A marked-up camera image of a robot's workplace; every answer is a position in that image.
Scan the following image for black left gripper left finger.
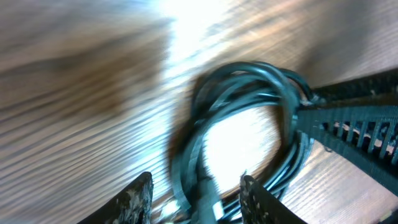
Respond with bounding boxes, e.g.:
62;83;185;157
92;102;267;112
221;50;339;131
78;172;154;224

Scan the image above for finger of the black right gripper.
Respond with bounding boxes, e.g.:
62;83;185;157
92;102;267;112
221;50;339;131
313;68;397;101
297;106;397;195

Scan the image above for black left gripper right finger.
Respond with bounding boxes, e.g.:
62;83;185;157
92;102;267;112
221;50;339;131
239;175;306;224

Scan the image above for black USB cable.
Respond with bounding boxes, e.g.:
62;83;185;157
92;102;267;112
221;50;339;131
169;60;315;224

